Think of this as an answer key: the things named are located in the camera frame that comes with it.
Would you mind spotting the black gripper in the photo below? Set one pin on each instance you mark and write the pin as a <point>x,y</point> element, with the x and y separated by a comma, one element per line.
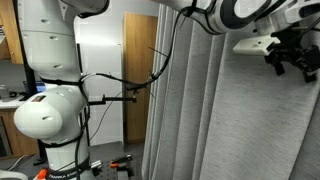
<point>296,53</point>

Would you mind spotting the grey textured curtain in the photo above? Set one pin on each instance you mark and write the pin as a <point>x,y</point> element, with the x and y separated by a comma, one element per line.
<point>233,116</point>

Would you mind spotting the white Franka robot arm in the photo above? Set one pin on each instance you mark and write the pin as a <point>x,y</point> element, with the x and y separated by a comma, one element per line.
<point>50,50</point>

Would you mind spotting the wooden door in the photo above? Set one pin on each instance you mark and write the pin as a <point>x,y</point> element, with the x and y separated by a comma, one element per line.
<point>136,50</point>

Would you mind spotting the white panel board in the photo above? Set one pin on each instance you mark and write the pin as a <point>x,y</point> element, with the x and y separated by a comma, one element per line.
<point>106,66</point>

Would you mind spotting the black perforated workbench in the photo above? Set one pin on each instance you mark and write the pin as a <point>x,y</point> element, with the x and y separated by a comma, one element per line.
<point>106,173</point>

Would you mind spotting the blue screen monitor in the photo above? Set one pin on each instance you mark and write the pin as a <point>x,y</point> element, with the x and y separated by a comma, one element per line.
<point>40,86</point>

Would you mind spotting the black vertical pole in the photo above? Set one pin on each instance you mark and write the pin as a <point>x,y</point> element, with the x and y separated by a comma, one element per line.
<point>30,83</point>

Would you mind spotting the wooden base cabinet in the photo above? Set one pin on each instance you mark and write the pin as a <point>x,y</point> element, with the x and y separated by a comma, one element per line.
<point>23,146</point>

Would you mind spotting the white countertop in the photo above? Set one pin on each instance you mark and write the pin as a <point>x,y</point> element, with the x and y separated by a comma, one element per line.
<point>10,104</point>

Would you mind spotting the grey cup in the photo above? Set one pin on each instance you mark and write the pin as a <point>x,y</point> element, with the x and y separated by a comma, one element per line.
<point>4,93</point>

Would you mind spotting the dark built-in appliance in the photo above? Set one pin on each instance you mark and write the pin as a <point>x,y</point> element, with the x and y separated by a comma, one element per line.
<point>3,140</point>

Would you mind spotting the white rounded object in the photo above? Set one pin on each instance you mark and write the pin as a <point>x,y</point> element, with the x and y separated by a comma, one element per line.
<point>11,175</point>

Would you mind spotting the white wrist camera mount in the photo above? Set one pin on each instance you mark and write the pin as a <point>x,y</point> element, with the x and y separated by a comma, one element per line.
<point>253,46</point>

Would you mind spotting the black camera stand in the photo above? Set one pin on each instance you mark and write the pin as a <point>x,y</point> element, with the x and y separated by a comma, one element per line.
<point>113,99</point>

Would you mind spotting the wooden wall cabinet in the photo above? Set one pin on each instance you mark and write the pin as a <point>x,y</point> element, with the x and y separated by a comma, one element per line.
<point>8,26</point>

